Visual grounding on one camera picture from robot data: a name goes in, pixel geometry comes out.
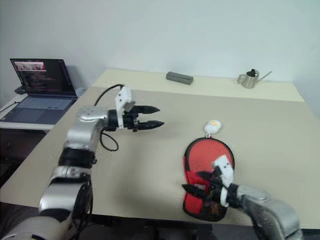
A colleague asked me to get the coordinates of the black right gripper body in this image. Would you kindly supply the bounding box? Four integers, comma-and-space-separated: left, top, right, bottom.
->
205, 172, 225, 204

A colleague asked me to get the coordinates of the red table tennis paddle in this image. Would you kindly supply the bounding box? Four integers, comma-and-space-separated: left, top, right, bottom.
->
187, 140, 234, 218

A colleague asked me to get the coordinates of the white yellow plush zipper charm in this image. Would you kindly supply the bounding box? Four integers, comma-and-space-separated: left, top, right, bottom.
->
203, 120, 223, 139

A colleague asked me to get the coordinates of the steel watering can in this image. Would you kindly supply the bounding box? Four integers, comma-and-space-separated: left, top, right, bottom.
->
236, 68, 273, 90

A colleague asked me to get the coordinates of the black left body cable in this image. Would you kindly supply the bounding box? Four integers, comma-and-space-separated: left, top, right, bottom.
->
73, 181, 94, 240

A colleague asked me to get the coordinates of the thin black desk cable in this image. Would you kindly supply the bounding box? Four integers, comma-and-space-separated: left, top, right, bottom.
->
0, 100, 21, 114

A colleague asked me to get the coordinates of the grey rectangular box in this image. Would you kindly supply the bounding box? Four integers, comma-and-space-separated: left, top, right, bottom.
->
166, 71, 195, 86

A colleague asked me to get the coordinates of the black red paddle case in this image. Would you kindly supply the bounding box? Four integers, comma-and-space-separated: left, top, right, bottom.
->
181, 136, 237, 223

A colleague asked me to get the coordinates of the dark rounded shape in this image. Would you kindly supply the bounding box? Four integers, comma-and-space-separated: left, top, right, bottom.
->
194, 225, 216, 240

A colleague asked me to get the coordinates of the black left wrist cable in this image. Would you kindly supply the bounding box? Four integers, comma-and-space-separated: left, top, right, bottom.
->
94, 84, 126, 153

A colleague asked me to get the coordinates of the dark blue open laptop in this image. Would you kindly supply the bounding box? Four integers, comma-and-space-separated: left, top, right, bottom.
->
0, 58, 79, 126

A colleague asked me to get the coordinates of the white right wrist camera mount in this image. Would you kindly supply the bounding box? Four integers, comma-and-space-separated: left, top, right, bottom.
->
212, 154, 235, 208

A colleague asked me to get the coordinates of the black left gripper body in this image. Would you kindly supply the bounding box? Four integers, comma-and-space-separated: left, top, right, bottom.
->
122, 107, 145, 133

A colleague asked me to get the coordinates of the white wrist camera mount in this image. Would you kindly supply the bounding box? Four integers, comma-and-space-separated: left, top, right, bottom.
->
212, 154, 235, 208
114, 86, 137, 130

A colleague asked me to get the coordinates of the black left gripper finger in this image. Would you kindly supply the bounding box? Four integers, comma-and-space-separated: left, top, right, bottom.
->
136, 105, 161, 116
137, 120, 165, 132

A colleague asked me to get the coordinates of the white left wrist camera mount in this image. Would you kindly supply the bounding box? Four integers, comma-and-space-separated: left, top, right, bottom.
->
114, 86, 137, 130

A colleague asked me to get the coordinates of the black table frame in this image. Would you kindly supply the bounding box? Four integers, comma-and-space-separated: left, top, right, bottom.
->
89, 214, 256, 230

